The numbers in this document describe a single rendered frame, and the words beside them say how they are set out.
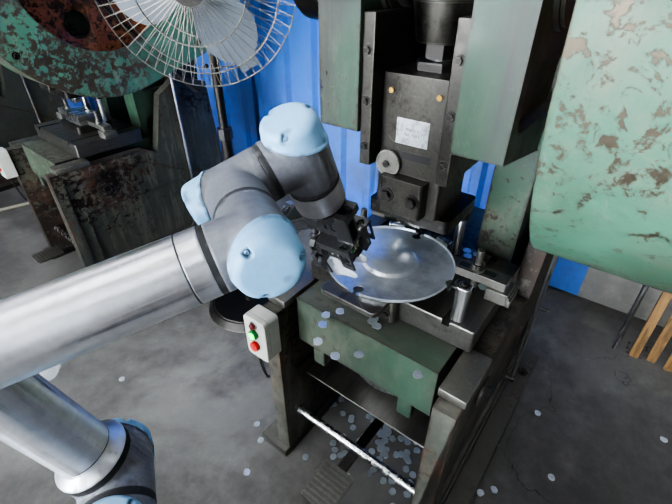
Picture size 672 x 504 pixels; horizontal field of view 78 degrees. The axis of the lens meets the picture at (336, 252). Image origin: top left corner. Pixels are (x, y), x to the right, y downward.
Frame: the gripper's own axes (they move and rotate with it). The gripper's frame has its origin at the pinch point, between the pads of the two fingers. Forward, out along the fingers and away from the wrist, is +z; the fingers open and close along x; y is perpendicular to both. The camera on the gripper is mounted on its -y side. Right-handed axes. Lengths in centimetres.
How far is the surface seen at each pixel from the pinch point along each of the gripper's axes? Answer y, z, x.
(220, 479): -34, 71, -52
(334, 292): -2.9, 8.6, -1.9
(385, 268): 2.3, 13.0, 9.5
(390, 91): -3.2, -15.5, 31.2
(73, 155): -161, 31, 16
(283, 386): -21, 49, -20
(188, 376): -75, 80, -33
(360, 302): 3.2, 8.8, -1.6
